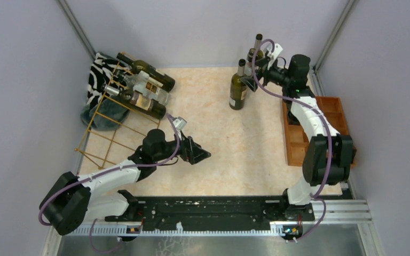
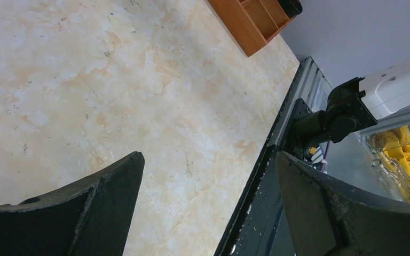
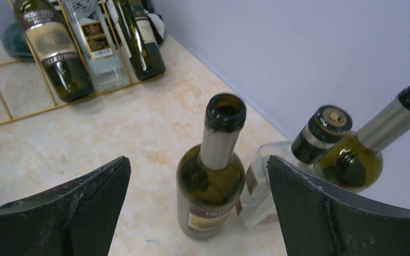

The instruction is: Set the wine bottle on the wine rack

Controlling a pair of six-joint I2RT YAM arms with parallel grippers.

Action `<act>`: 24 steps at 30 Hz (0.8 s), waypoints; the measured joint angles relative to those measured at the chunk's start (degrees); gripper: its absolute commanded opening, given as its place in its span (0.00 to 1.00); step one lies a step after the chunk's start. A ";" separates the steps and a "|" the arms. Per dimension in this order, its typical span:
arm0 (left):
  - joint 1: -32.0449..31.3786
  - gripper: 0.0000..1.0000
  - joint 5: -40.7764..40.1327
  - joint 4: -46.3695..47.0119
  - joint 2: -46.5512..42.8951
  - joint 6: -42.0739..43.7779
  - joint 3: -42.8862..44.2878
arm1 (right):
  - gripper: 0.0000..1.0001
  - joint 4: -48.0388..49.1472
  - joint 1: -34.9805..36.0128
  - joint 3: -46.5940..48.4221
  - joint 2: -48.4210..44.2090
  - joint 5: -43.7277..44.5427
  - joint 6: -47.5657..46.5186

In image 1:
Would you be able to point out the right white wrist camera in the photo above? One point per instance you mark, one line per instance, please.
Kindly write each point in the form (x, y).
(272, 53)

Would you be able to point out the clear glass liquor bottle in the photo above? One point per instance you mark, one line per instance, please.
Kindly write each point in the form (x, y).
(143, 84)

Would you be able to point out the grey slotted cable duct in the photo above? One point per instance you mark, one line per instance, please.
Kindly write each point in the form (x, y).
(121, 230)

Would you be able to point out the gold wire wine rack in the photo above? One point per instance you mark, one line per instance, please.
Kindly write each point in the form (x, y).
(102, 149)

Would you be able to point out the dark green wine bottle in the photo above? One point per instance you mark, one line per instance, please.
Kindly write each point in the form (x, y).
(136, 66)

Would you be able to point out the clear tall glass bottle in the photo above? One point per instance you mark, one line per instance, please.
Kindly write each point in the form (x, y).
(249, 58)

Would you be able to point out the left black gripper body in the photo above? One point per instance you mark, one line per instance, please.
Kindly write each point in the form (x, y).
(186, 153)

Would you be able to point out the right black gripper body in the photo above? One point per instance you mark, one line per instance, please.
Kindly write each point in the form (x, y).
(275, 74)

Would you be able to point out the orange compartment tray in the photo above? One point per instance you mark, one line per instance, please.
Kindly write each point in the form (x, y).
(296, 141)

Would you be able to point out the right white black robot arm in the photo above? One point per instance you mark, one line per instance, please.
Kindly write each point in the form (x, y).
(329, 154)

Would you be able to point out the zebra pattern cloth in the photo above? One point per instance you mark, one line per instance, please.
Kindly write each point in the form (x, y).
(101, 73)

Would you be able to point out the green bottle grey capsule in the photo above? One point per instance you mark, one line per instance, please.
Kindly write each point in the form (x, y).
(258, 46)

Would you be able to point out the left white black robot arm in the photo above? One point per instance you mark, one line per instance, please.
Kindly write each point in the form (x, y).
(73, 200)

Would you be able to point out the olive green wine bottle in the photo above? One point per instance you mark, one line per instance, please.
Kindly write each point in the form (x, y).
(238, 89)

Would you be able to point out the dark labelled wine bottle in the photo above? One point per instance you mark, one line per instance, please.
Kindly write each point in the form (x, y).
(137, 101)

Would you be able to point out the grey green fluffy cloth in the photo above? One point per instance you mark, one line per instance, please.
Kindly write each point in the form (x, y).
(106, 117)

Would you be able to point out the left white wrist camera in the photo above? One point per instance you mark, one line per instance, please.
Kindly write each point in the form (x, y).
(179, 123)

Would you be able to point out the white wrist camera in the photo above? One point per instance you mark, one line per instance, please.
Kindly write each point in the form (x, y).
(272, 53)
(179, 123)

